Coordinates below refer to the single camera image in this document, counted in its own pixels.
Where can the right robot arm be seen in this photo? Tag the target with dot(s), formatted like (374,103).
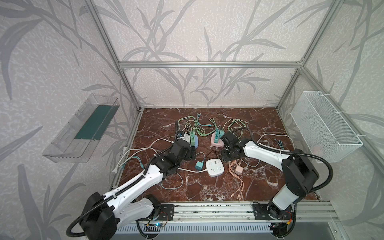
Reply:
(299,172)

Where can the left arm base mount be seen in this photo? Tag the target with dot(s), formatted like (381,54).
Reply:
(163,213)

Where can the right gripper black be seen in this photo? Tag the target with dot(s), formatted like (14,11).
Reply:
(226,143)

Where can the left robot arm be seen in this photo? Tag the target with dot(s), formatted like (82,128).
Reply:
(104,214)

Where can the white power strip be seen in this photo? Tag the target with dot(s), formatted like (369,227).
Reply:
(214,167)

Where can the blue power strip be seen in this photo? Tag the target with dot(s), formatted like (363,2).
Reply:
(197,143)

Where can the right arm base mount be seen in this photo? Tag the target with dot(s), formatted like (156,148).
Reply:
(271,212)

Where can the green charger on blue strip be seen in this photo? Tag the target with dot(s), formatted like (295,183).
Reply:
(192,139)

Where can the clear plastic wall tray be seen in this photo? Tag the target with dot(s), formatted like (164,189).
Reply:
(79,138)

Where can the pink power strip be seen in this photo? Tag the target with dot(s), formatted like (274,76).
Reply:
(216,142)

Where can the aluminium front rail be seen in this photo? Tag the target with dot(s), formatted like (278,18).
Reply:
(242,212)

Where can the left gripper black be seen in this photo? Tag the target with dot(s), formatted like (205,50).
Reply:
(192,148)

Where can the white wire mesh basket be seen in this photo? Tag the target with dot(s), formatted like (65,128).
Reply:
(323,128)

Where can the teal charger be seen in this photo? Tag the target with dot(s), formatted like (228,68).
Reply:
(199,165)
(218,134)

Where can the teal charger on pink strip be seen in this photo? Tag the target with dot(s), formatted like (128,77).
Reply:
(218,134)

